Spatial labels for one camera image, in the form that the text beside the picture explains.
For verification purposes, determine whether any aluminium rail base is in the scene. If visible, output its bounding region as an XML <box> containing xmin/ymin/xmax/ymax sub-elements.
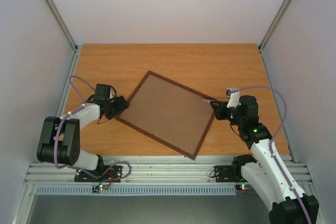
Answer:
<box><xmin>23</xmin><ymin>155</ymin><xmax>313</xmax><ymax>185</ymax></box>

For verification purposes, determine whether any right aluminium corner post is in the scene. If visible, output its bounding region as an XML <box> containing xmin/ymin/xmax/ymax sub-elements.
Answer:
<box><xmin>258</xmin><ymin>0</ymin><xmax>292</xmax><ymax>52</ymax></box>

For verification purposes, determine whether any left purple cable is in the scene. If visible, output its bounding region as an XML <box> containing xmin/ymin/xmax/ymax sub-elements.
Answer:
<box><xmin>54</xmin><ymin>75</ymin><xmax>132</xmax><ymax>183</ymax></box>

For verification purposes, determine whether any left small circuit board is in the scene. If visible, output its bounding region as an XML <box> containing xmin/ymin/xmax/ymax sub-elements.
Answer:
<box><xmin>91</xmin><ymin>185</ymin><xmax>109</xmax><ymax>194</ymax></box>

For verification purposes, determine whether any grey slotted cable duct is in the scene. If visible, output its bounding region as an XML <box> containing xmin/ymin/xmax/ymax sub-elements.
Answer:
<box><xmin>35</xmin><ymin>185</ymin><xmax>236</xmax><ymax>196</ymax></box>

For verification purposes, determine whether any aluminium corner post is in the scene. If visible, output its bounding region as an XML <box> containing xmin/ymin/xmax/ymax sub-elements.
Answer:
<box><xmin>45</xmin><ymin>0</ymin><xmax>78</xmax><ymax>52</ymax></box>
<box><xmin>258</xmin><ymin>0</ymin><xmax>292</xmax><ymax>52</ymax></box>

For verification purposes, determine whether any purple cable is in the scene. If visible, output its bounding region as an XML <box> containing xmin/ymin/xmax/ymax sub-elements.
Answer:
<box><xmin>233</xmin><ymin>84</ymin><xmax>313</xmax><ymax>224</ymax></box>
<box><xmin>54</xmin><ymin>75</ymin><xmax>132</xmax><ymax>183</ymax></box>

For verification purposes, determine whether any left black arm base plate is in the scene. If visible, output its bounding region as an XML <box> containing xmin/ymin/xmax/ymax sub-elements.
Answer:
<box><xmin>74</xmin><ymin>165</ymin><xmax>122</xmax><ymax>183</ymax></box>

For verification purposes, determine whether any small circuit board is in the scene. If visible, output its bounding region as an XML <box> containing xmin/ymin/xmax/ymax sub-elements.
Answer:
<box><xmin>236</xmin><ymin>183</ymin><xmax>253</xmax><ymax>191</ymax></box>
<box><xmin>91</xmin><ymin>185</ymin><xmax>109</xmax><ymax>194</ymax></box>

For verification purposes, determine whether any right small circuit board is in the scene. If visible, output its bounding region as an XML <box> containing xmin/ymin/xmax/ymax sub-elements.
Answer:
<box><xmin>236</xmin><ymin>183</ymin><xmax>253</xmax><ymax>191</ymax></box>

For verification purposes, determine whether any left aluminium corner post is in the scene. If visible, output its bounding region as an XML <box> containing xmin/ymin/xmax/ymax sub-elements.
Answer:
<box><xmin>45</xmin><ymin>0</ymin><xmax>78</xmax><ymax>52</ymax></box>

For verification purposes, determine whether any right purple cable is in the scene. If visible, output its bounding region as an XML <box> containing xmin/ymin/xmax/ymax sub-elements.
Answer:
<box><xmin>233</xmin><ymin>84</ymin><xmax>313</xmax><ymax>224</ymax></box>

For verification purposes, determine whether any brown wooden picture frame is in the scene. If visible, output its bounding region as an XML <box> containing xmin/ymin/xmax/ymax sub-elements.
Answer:
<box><xmin>114</xmin><ymin>70</ymin><xmax>219</xmax><ymax>162</ymax></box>

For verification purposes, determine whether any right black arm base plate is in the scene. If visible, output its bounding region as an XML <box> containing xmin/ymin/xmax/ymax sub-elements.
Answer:
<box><xmin>214</xmin><ymin>165</ymin><xmax>236</xmax><ymax>183</ymax></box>

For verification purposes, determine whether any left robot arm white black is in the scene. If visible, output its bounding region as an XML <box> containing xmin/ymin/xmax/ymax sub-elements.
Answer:
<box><xmin>37</xmin><ymin>84</ymin><xmax>130</xmax><ymax>181</ymax></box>

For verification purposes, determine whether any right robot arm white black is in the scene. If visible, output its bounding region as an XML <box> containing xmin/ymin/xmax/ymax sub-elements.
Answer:
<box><xmin>210</xmin><ymin>94</ymin><xmax>319</xmax><ymax>223</ymax></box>

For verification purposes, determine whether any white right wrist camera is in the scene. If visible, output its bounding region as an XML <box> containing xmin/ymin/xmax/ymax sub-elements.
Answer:
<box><xmin>226</xmin><ymin>88</ymin><xmax>240</xmax><ymax>108</ymax></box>

